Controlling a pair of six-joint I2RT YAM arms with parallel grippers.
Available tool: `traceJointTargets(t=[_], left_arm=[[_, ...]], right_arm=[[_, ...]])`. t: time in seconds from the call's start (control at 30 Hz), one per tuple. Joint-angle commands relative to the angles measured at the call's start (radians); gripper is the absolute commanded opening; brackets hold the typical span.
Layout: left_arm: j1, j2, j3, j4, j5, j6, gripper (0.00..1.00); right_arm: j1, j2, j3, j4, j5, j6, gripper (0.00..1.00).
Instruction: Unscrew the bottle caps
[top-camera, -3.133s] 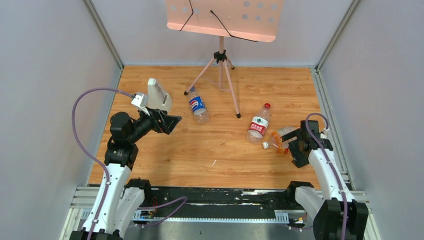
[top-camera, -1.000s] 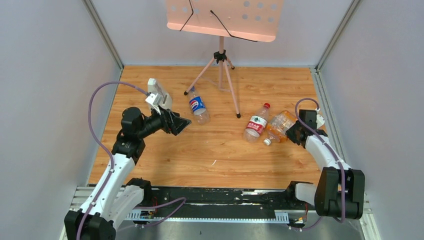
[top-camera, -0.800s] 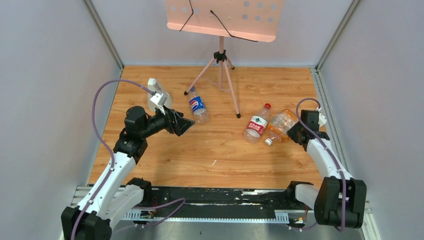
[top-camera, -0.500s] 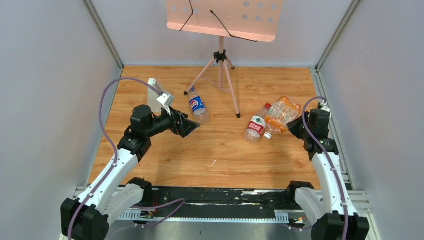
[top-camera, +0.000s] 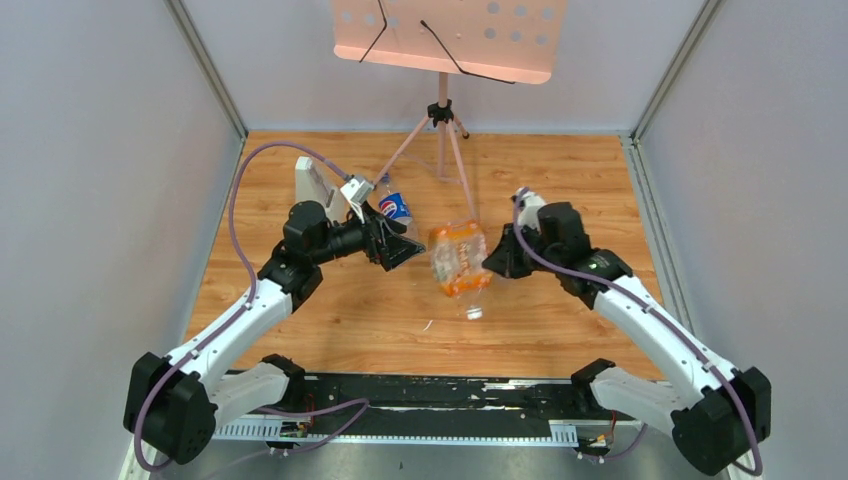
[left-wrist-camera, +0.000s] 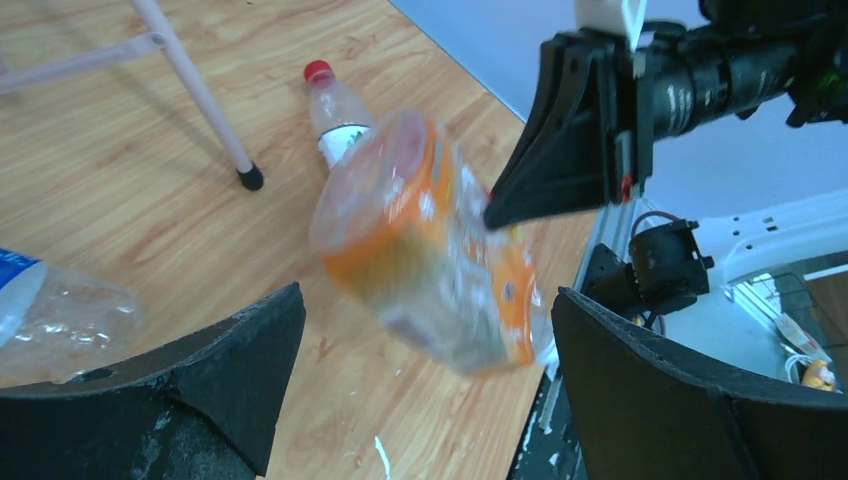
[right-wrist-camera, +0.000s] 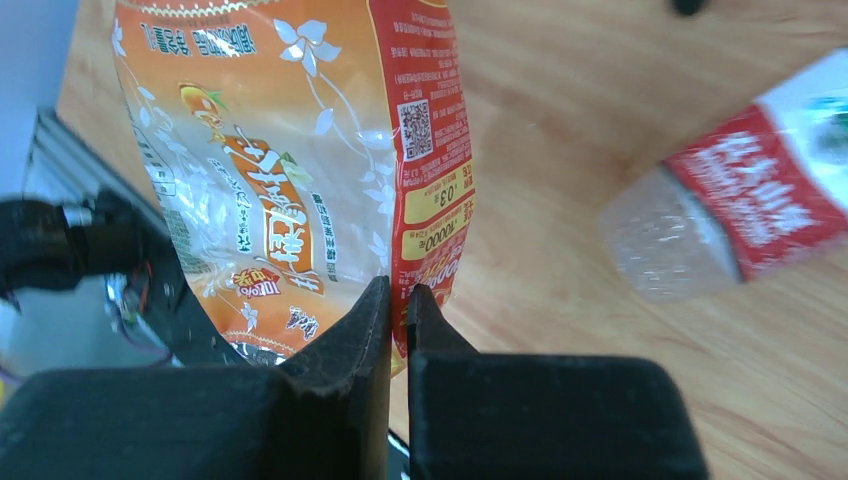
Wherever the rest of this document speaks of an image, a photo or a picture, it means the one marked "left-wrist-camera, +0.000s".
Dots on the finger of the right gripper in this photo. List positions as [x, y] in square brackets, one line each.
[588, 140]

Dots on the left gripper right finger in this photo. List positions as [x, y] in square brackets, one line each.
[646, 407]

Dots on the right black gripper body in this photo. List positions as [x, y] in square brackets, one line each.
[748, 53]

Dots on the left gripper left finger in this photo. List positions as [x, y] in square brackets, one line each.
[204, 406]

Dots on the orange label tea bottle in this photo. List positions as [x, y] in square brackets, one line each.
[399, 227]

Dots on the red cap water bottle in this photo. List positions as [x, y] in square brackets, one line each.
[338, 115]

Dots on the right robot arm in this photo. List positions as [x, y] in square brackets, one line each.
[673, 264]

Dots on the blue label pepsi bottle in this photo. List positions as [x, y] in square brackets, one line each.
[58, 323]

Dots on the pink music stand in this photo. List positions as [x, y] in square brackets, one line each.
[142, 62]

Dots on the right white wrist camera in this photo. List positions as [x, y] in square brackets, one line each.
[623, 18]

